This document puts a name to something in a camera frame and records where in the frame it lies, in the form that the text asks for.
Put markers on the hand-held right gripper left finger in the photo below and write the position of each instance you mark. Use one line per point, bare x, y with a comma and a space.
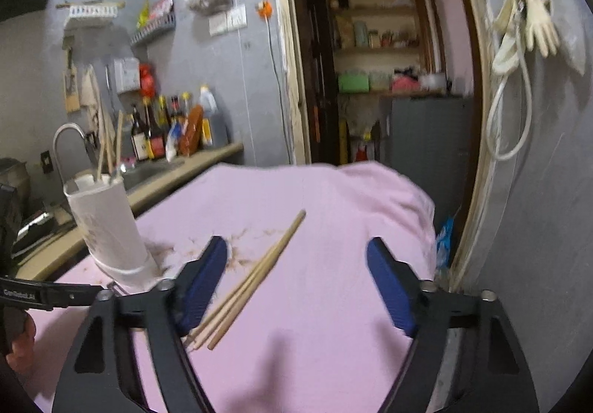
204, 278

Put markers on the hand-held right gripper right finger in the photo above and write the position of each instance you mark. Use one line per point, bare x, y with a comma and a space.
391, 283

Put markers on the white plastic utensil holder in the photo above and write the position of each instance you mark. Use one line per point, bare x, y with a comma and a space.
106, 228

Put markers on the person's left hand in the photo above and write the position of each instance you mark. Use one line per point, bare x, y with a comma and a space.
23, 348

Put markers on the blue plastic bag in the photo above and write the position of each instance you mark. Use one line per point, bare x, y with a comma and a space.
444, 246

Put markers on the induction cooker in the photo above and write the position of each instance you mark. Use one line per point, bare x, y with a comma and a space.
41, 225

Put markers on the pink blanket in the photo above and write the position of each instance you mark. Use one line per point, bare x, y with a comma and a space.
315, 302

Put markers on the steel sink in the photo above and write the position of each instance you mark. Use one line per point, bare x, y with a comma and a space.
148, 172

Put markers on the grey cabinet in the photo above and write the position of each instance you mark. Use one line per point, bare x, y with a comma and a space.
426, 149

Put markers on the blue white plastic packet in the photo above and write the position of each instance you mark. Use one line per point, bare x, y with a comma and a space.
173, 142

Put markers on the orange spice packet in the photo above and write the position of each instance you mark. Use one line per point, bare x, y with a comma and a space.
191, 130

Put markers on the dark pump bottle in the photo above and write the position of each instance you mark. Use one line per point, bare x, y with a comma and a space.
138, 142

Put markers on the steel faucet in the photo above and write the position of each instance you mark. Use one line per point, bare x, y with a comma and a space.
69, 126

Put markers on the dark bottle red cap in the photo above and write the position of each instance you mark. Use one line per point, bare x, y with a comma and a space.
175, 109

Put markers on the clear bottle yellow cap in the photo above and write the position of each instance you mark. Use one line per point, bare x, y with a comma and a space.
185, 103

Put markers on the pink cloth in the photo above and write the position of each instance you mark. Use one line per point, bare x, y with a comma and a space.
405, 84

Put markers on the hanging beige towel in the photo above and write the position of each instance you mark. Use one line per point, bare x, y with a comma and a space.
95, 98

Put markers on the green box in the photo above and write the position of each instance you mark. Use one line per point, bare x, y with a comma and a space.
353, 83

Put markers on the red plastic bag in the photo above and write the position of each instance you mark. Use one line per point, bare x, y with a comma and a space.
147, 82

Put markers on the steel pot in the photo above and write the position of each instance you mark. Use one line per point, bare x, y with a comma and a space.
432, 81

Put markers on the hanging wooden cutting board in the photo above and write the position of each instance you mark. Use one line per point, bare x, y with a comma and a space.
71, 89

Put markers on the dark wooden door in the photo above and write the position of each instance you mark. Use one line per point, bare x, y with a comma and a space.
317, 70

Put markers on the wooden shelf unit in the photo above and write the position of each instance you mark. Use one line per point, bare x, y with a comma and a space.
370, 52

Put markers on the small glass jar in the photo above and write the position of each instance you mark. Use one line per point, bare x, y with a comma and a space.
374, 39

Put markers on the pale green jar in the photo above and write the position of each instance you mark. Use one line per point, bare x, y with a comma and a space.
360, 34

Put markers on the yellow green packet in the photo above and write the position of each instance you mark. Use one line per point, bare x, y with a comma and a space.
143, 15

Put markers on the red packet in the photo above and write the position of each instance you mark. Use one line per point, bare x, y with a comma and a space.
161, 8

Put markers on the cream rubber gloves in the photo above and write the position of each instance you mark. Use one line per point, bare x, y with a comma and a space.
539, 31

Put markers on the white mesh bag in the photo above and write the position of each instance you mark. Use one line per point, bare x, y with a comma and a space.
567, 19

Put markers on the white perforated wall box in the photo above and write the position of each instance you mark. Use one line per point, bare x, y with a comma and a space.
126, 76

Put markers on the worn door frame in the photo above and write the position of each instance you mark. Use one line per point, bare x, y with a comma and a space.
289, 70

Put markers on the grey wall shelf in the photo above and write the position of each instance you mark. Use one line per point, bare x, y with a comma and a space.
153, 31

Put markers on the white wall switch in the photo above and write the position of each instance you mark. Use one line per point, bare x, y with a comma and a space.
217, 24

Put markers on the white wall socket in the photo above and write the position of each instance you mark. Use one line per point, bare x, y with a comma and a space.
237, 17

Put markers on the orange wall hook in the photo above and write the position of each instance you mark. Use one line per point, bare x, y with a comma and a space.
265, 9

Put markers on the white wall basket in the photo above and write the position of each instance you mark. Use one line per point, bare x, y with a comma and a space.
90, 15

